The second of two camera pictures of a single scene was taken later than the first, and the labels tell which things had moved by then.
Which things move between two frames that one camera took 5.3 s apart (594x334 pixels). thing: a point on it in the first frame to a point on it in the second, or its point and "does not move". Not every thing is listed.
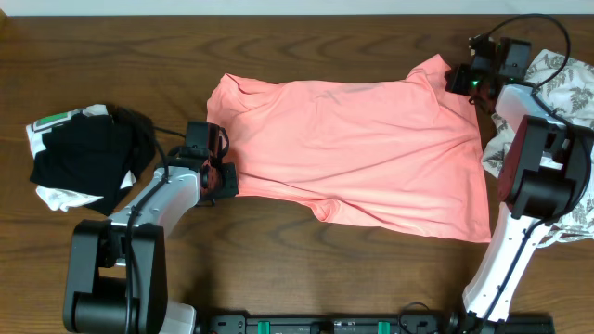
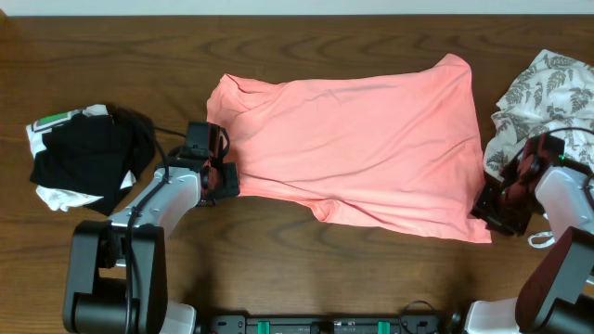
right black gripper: x=456 y=83 to x=483 y=208
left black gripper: x=229 y=173 does not move
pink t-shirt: x=400 y=154 does not move
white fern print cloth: x=563 y=89 does not move
